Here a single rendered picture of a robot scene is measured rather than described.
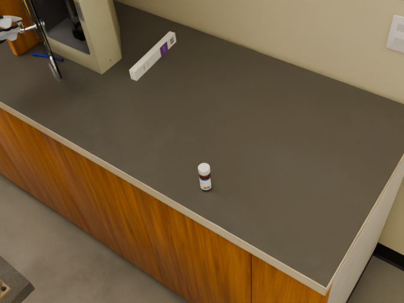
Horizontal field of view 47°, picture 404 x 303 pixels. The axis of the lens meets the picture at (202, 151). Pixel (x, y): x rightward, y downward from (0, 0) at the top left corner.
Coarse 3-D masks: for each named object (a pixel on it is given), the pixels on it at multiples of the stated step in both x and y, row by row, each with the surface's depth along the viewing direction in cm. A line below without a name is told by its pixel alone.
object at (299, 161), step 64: (0, 64) 181; (64, 64) 178; (128, 64) 174; (192, 64) 171; (256, 64) 168; (64, 128) 155; (128, 128) 152; (192, 128) 150; (256, 128) 148; (320, 128) 146; (384, 128) 143; (192, 192) 133; (256, 192) 132; (320, 192) 130; (256, 256) 123; (320, 256) 117
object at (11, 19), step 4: (4, 16) 148; (8, 16) 148; (12, 16) 149; (0, 20) 147; (4, 20) 148; (8, 20) 148; (12, 20) 149; (16, 20) 150; (0, 24) 147; (4, 24) 146; (8, 24) 146
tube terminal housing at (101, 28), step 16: (80, 0) 149; (96, 0) 155; (112, 0) 180; (96, 16) 158; (112, 16) 169; (96, 32) 161; (112, 32) 167; (48, 48) 184; (64, 48) 176; (96, 48) 164; (112, 48) 171; (96, 64) 169; (112, 64) 174
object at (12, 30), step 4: (8, 28) 152; (12, 28) 151; (16, 28) 151; (0, 32) 150; (4, 32) 151; (8, 32) 151; (12, 32) 151; (16, 32) 151; (0, 36) 150; (4, 36) 150; (8, 36) 150; (12, 36) 150; (16, 36) 150; (12, 40) 149
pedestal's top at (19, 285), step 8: (0, 256) 125; (0, 264) 123; (8, 264) 123; (0, 272) 122; (8, 272) 121; (16, 272) 121; (8, 280) 120; (16, 280) 120; (24, 280) 120; (16, 288) 118; (24, 288) 118; (32, 288) 121; (8, 296) 117; (16, 296) 117; (24, 296) 120
